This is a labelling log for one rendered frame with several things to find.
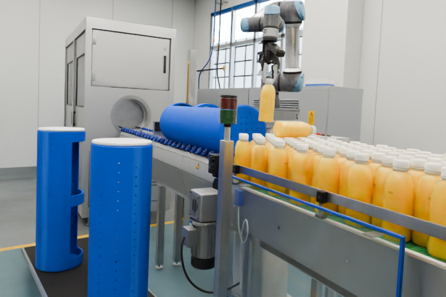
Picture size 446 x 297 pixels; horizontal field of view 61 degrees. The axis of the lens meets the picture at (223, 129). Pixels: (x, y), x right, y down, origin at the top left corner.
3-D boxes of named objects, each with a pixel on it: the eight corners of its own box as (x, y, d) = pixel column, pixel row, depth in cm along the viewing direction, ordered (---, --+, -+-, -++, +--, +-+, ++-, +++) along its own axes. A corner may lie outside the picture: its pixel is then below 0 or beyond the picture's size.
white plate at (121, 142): (158, 139, 192) (158, 142, 192) (107, 136, 195) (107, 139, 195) (140, 144, 164) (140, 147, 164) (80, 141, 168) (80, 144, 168)
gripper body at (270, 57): (269, 65, 186) (271, 41, 186) (279, 64, 178) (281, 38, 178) (255, 63, 183) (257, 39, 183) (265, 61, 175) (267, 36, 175)
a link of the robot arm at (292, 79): (281, 90, 243) (281, 0, 228) (304, 91, 237) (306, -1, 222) (277, 93, 232) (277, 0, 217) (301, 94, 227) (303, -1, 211)
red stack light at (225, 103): (231, 109, 138) (231, 99, 138) (240, 109, 133) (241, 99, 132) (216, 109, 135) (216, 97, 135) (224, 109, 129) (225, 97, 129)
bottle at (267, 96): (265, 121, 174) (269, 81, 173) (255, 120, 180) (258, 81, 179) (276, 122, 178) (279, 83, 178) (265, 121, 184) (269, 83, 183)
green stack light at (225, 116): (230, 122, 138) (231, 109, 138) (239, 124, 133) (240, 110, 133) (215, 122, 135) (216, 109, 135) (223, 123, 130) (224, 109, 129)
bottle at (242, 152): (230, 181, 162) (232, 138, 160) (238, 179, 168) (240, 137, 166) (245, 183, 158) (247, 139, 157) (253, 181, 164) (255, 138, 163)
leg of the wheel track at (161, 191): (161, 266, 284) (164, 183, 280) (164, 269, 279) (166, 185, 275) (153, 267, 281) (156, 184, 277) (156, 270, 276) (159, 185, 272)
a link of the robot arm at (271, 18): (282, 8, 182) (278, 3, 174) (281, 32, 182) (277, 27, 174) (267, 9, 185) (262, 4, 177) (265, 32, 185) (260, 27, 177)
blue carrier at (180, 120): (197, 140, 276) (196, 101, 274) (267, 157, 200) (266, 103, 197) (160, 144, 263) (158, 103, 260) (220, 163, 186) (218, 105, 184)
